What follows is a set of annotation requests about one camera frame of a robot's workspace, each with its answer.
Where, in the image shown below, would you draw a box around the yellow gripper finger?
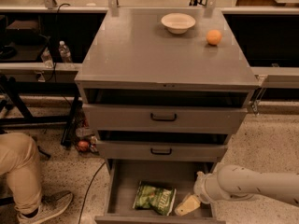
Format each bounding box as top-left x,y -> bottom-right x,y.
175,194 -> 201,217

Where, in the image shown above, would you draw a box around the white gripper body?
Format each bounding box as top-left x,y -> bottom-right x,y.
193,171 -> 221,204

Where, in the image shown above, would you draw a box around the green jalapeno chip bag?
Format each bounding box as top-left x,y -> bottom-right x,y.
133,182 -> 177,216

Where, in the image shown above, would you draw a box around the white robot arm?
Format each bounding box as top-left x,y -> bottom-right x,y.
175,165 -> 299,216

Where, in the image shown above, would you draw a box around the grey middle drawer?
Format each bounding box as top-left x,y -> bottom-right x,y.
96,141 -> 227,162

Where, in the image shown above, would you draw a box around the grey open bottom drawer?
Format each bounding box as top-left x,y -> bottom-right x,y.
94,160 -> 225,224

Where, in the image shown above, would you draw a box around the grey metal drawer cabinet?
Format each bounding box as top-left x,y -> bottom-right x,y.
74,7 -> 260,224

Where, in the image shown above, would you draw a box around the grey top drawer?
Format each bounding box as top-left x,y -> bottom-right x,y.
83,105 -> 247,134

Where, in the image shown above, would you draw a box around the red apple on floor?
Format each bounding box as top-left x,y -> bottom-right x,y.
77,140 -> 90,152

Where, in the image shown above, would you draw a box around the grey knit sneaker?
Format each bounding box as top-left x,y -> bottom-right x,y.
18,190 -> 73,224

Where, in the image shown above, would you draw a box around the orange fruit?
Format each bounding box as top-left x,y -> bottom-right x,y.
206,30 -> 222,46

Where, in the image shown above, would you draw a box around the white ceramic bowl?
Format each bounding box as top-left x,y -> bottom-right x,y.
161,13 -> 196,35

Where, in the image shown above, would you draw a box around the person's leg khaki trousers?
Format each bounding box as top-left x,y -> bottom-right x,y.
0,133 -> 42,215

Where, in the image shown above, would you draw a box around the clear water bottle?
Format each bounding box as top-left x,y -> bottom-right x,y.
41,48 -> 54,69
59,41 -> 73,66

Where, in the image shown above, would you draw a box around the dark box on shelf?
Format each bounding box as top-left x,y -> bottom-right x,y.
7,20 -> 40,43

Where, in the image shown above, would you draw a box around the black floor cable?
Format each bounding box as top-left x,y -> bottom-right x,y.
78,161 -> 107,224

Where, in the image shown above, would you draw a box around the black table frame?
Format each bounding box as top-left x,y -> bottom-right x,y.
0,75 -> 79,147

